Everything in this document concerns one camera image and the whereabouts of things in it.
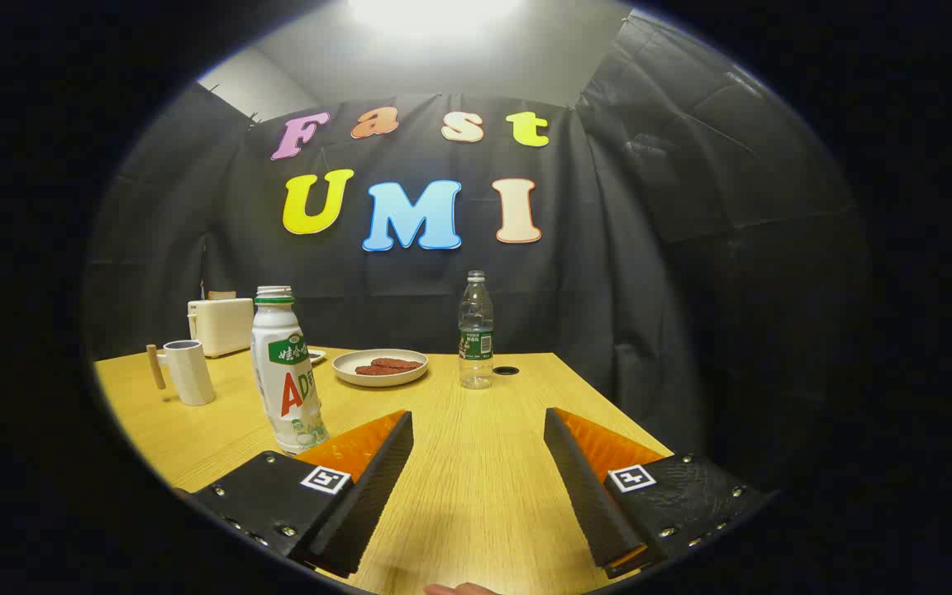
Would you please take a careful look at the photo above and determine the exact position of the round white plate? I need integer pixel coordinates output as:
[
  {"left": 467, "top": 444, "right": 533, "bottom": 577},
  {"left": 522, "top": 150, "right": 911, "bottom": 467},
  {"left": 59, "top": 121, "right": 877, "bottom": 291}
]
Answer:
[{"left": 331, "top": 349, "right": 430, "bottom": 388}]

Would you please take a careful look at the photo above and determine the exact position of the black backdrop cloth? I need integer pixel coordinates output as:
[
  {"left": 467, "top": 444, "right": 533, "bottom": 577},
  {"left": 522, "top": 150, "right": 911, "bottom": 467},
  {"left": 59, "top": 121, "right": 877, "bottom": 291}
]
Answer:
[{"left": 83, "top": 12, "right": 869, "bottom": 497}]

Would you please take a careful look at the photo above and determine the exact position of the cream toaster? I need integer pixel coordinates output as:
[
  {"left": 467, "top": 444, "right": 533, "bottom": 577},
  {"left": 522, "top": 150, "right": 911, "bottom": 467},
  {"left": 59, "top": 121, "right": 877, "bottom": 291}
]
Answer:
[{"left": 187, "top": 297, "right": 255, "bottom": 359}]

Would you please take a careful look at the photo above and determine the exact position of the clear plastic water bottle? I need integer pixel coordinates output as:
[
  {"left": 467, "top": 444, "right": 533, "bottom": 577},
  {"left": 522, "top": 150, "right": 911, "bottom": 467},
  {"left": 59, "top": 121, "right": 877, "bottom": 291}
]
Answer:
[{"left": 457, "top": 270, "right": 496, "bottom": 390}]

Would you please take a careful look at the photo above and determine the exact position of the wooden table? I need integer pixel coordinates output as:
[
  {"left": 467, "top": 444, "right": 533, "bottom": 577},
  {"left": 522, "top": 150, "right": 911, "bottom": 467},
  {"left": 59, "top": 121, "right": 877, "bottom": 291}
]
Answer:
[{"left": 94, "top": 345, "right": 675, "bottom": 595}]

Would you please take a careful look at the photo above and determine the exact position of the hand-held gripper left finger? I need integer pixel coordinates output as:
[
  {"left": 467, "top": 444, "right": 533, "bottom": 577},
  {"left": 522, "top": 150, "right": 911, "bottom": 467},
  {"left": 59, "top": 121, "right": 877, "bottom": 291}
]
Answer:
[{"left": 183, "top": 410, "right": 415, "bottom": 579}]

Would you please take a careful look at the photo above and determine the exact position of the white cup with wooden handle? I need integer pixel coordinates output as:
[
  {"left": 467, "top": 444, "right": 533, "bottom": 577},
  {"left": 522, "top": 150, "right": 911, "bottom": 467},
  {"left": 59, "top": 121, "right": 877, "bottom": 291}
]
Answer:
[{"left": 145, "top": 339, "right": 217, "bottom": 407}]

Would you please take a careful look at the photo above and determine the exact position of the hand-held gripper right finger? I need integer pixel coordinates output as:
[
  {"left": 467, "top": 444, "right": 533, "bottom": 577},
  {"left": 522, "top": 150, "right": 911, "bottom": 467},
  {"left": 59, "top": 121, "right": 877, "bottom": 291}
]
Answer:
[{"left": 542, "top": 407, "right": 777, "bottom": 579}]

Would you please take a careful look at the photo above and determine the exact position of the white juice bottle green label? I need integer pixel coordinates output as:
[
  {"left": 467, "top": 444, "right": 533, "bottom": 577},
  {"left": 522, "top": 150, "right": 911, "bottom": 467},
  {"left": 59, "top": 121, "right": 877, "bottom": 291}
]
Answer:
[{"left": 250, "top": 286, "right": 330, "bottom": 455}]

